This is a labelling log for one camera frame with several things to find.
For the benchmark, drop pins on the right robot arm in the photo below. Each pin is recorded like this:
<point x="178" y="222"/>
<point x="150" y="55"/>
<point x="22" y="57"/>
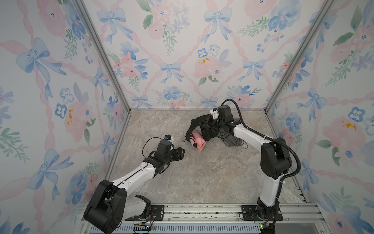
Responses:
<point x="275" y="160"/>

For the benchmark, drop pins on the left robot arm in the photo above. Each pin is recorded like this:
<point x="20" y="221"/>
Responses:
<point x="110" y="203"/>

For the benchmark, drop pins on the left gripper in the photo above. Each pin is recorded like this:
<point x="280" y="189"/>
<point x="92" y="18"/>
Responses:
<point x="177" y="153"/>

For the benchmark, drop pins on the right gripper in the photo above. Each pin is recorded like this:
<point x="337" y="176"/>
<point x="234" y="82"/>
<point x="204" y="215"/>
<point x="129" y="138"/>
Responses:
<point x="204" y="128"/>

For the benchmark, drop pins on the grey drawstring pouch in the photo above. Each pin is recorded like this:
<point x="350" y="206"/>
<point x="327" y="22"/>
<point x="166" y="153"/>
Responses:
<point x="233" y="141"/>

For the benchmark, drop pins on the pink hair dryer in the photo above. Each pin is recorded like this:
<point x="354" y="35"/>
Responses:
<point x="196" y="139"/>

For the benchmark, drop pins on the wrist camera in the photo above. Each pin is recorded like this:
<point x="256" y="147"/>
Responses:
<point x="169" y="138"/>
<point x="215" y="113"/>

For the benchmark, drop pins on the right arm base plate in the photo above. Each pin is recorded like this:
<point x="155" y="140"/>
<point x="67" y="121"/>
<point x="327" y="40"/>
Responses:
<point x="254" y="213"/>

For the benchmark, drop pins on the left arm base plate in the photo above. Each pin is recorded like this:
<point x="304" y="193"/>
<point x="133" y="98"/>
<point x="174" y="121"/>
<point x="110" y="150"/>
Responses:
<point x="151" y="213"/>

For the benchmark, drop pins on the black pouch with gold logo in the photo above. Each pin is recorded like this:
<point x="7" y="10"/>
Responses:
<point x="206" y="131"/>

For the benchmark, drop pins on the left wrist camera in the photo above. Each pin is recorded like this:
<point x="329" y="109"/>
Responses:
<point x="169" y="138"/>

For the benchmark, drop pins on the aluminium front rail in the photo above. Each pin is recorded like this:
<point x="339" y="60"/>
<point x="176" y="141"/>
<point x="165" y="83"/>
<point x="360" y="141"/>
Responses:
<point x="292" y="218"/>

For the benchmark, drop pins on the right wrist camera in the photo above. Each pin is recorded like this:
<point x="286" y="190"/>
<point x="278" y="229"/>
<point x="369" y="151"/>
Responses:
<point x="215" y="113"/>

